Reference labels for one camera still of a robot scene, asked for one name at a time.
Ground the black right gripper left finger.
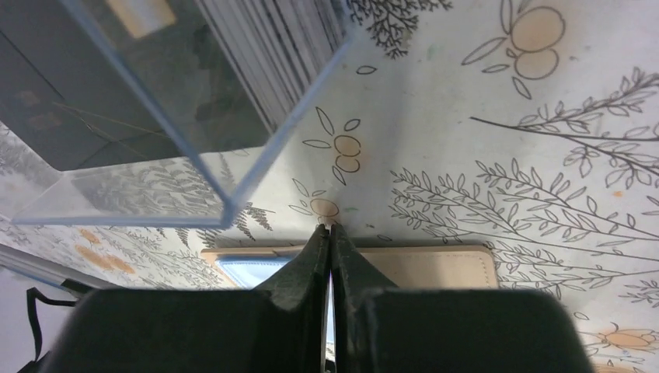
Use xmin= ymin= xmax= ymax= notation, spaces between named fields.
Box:
xmin=40 ymin=225 xmax=330 ymax=372

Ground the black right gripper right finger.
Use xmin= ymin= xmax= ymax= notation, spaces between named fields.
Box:
xmin=329 ymin=225 xmax=594 ymax=372

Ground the clear plastic card box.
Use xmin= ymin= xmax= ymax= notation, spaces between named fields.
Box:
xmin=1 ymin=1 xmax=349 ymax=228

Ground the floral table mat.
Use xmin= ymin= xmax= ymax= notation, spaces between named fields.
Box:
xmin=1 ymin=1 xmax=658 ymax=372

